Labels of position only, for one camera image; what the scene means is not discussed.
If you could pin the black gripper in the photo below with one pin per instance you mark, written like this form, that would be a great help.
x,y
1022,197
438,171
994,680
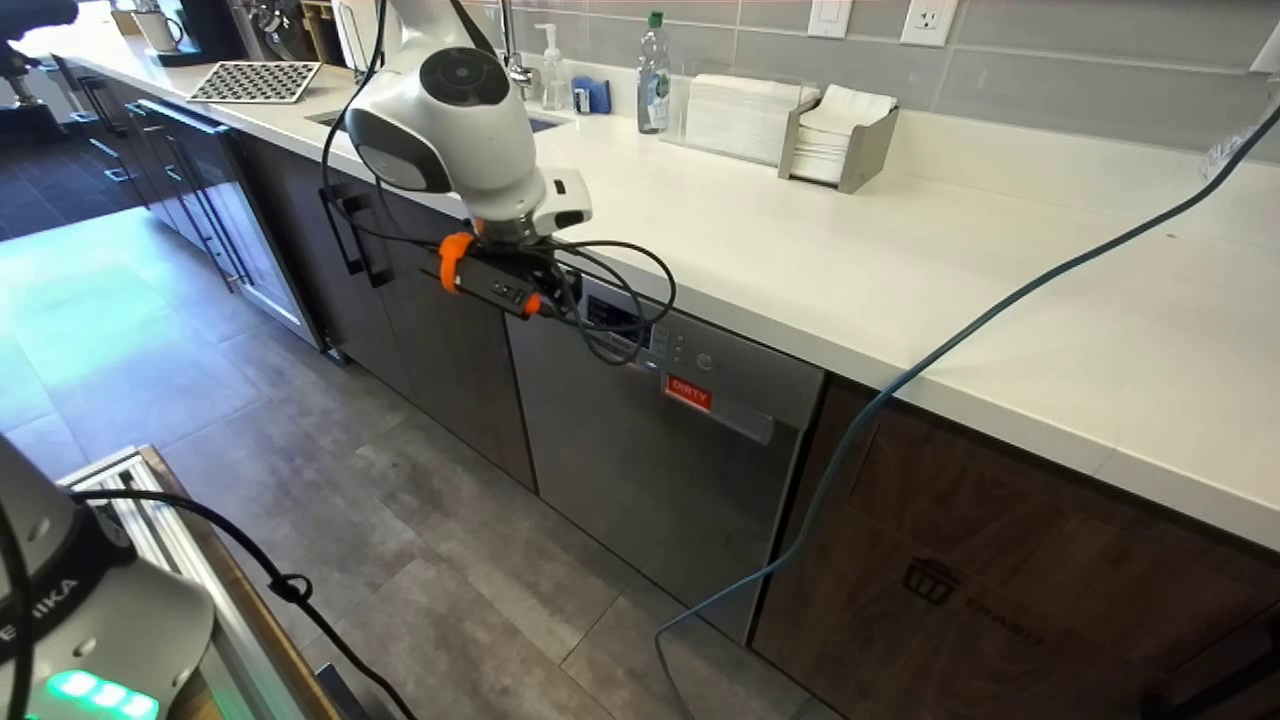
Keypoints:
x,y
569,290

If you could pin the red sticker on dishwasher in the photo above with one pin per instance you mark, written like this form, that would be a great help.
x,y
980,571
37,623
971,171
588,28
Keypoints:
x,y
687,394

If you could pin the stainless steel dishwasher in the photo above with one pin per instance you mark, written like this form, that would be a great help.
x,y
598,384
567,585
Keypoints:
x,y
652,495

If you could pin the dark wood sink cabinet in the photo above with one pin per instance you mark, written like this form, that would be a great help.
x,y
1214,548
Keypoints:
x,y
441,361

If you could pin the steel undermount sink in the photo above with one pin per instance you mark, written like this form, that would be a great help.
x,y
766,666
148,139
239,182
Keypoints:
x,y
546,121

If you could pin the white soap dispenser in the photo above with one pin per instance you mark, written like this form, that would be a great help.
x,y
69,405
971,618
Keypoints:
x,y
552,73

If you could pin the chrome faucet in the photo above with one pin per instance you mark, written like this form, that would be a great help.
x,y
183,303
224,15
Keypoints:
x,y
514,60

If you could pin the white dish rack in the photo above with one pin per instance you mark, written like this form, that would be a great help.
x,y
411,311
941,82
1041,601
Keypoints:
x,y
741,121

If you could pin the grey napkin holder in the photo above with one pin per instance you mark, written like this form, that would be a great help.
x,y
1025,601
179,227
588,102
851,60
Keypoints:
x,y
865,154

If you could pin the white napkins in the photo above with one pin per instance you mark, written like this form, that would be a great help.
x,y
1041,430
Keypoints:
x,y
844,111

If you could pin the dark glass door cabinet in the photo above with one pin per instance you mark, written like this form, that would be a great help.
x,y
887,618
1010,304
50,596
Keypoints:
x,y
201,187

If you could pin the black coffee machine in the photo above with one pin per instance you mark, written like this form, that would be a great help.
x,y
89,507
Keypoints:
x,y
211,28

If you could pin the wooden robot cart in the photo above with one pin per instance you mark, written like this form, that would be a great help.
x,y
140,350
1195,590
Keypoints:
x,y
160,512

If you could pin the black wrist camera orange mount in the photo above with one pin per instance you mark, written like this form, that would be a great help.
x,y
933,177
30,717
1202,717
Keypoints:
x,y
494,282

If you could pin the white wall outlet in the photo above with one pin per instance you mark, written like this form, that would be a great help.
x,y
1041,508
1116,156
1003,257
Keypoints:
x,y
830,19
931,21

